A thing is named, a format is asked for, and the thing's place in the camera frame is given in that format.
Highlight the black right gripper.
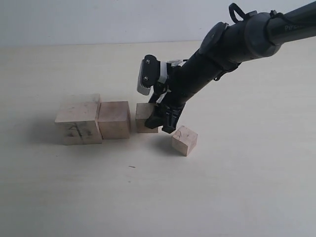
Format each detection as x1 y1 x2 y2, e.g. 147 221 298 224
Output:
145 53 219 134

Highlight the smallest wooden cube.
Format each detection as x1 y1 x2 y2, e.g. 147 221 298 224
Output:
171 125 198 157

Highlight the second largest wooden cube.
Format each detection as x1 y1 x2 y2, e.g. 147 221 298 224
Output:
98 101 131 140

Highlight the largest wooden cube marked 4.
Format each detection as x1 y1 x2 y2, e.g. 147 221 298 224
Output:
55 93 102 146

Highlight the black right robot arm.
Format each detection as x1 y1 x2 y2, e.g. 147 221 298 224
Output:
137 2 316 133

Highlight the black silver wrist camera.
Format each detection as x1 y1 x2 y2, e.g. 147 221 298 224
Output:
137 54 160 96

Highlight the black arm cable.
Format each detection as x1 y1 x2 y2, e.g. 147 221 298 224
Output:
228 2 247 24

